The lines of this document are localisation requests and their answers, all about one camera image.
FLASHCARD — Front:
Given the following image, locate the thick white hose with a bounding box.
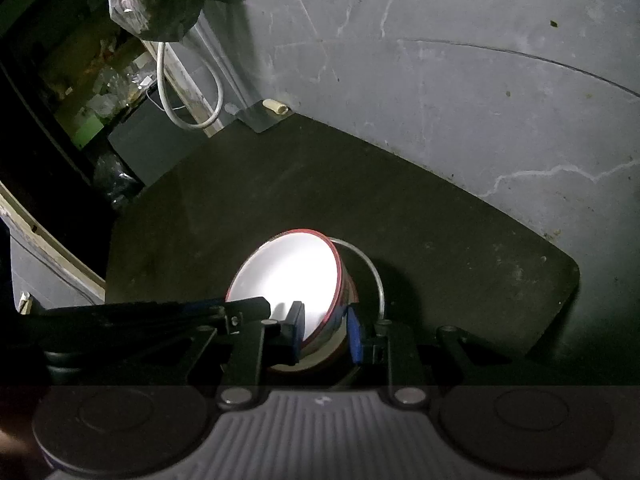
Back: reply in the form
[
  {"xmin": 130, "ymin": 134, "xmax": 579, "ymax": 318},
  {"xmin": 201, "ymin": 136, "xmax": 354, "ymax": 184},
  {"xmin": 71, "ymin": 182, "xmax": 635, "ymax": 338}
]
[{"xmin": 156, "ymin": 40, "xmax": 223, "ymax": 131}]

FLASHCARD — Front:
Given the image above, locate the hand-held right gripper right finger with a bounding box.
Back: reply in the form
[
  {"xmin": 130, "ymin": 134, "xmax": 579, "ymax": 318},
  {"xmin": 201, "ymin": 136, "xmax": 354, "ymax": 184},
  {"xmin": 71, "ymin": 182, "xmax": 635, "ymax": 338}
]
[{"xmin": 346, "ymin": 305, "xmax": 596, "ymax": 407}]

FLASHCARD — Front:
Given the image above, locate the white ceramic bowl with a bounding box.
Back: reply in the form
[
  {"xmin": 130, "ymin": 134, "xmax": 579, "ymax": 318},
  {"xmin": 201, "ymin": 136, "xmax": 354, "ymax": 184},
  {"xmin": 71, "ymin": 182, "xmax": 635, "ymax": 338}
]
[
  {"xmin": 267, "ymin": 327, "xmax": 351, "ymax": 375},
  {"xmin": 225, "ymin": 229, "xmax": 358, "ymax": 356}
]

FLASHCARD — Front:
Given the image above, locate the dark plastic bag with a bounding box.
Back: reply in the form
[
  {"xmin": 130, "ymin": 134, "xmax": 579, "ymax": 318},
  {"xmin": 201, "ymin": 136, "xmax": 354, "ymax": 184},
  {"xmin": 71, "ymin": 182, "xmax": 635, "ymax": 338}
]
[{"xmin": 92, "ymin": 152, "xmax": 146, "ymax": 208}]

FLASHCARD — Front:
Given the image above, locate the white wooden frame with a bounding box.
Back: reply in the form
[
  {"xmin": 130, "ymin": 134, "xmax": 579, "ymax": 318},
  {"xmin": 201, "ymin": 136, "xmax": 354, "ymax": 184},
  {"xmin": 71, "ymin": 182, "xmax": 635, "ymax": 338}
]
[{"xmin": 0, "ymin": 180, "xmax": 108, "ymax": 306}]

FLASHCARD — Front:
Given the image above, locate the steel bowl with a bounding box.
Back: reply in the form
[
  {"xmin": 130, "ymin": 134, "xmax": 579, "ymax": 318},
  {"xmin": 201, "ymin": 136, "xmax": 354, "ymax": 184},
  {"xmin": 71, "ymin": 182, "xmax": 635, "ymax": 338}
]
[{"xmin": 327, "ymin": 237, "xmax": 387, "ymax": 331}]

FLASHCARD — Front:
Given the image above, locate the cluttered shelf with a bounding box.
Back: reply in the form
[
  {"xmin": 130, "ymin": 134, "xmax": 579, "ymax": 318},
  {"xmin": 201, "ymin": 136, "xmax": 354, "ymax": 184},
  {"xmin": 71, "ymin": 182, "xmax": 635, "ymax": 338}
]
[{"xmin": 0, "ymin": 10, "xmax": 161, "ymax": 148}]

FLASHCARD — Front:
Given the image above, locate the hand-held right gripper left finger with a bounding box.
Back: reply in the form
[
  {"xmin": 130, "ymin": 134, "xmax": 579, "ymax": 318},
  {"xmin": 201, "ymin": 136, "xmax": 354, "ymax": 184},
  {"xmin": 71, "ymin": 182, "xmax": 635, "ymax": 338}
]
[{"xmin": 47, "ymin": 301, "xmax": 307, "ymax": 407}]

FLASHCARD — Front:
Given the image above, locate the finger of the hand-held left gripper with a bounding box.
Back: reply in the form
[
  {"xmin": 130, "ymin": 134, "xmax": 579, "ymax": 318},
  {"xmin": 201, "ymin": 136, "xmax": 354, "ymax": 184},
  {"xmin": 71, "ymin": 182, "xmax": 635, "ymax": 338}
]
[
  {"xmin": 30, "ymin": 297, "xmax": 272, "ymax": 336},
  {"xmin": 106, "ymin": 299, "xmax": 226, "ymax": 310}
]

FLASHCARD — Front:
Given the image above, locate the cleaver with pale handle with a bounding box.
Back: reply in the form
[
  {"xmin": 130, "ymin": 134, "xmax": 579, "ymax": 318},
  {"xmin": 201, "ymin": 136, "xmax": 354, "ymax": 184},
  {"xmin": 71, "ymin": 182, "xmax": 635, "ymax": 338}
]
[{"xmin": 237, "ymin": 98, "xmax": 293, "ymax": 134}]

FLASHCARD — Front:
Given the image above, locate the black cabinet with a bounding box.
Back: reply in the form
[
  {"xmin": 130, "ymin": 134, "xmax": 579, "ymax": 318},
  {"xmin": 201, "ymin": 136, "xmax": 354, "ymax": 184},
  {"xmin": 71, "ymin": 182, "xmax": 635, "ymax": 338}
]
[{"xmin": 107, "ymin": 100, "xmax": 211, "ymax": 188}]

